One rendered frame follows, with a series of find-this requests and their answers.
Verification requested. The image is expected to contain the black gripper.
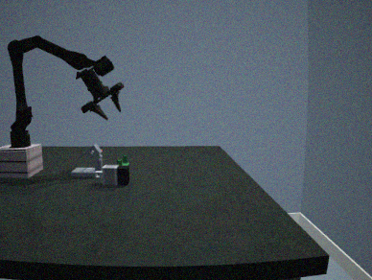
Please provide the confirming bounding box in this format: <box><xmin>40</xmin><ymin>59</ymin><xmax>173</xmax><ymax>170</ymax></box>
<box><xmin>81</xmin><ymin>79</ymin><xmax>124</xmax><ymax>120</ymax></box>

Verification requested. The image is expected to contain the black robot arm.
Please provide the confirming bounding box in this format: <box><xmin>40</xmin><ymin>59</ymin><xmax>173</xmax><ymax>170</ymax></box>
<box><xmin>8</xmin><ymin>35</ymin><xmax>114</xmax><ymax>148</ymax></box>

